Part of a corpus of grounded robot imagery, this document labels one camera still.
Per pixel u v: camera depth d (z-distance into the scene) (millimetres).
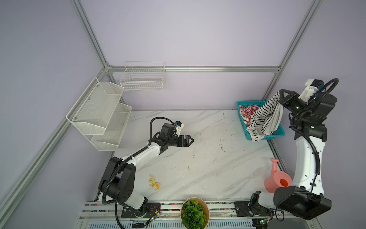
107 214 734
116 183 434
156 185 794
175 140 758
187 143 764
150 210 733
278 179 727
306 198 424
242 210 733
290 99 559
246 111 1101
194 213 634
